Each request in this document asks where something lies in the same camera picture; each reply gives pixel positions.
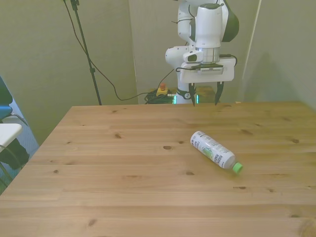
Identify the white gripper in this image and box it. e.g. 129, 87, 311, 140
179, 57, 235, 108

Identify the water bottle with green cap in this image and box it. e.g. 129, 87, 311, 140
190, 130, 244, 176

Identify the thin black tripod stand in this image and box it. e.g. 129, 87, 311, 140
62, 0, 103, 106

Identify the yellow emergency stop button box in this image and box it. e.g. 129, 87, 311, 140
156, 82, 169, 97

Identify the white flat panel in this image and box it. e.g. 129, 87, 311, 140
0, 122, 23, 147

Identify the blue chair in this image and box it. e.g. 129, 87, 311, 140
0, 75, 13, 123

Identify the coiled dark cable bundle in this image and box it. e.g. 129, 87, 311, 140
144, 91, 177, 105

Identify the black tripod camera cable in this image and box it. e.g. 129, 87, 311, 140
63, 0, 158, 101

